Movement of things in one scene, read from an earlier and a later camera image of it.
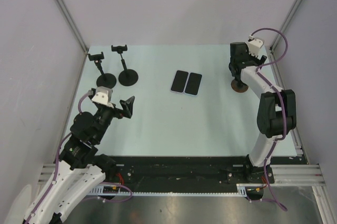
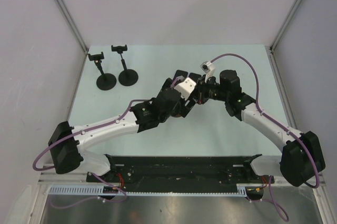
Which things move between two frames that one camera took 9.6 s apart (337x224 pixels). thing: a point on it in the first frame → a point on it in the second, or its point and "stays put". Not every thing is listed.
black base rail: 188,174 stays put
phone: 179,79 stays put
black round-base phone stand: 106,81 stays put
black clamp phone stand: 127,77 stays put
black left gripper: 127,107 → 184,109
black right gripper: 262,61 → 201,86
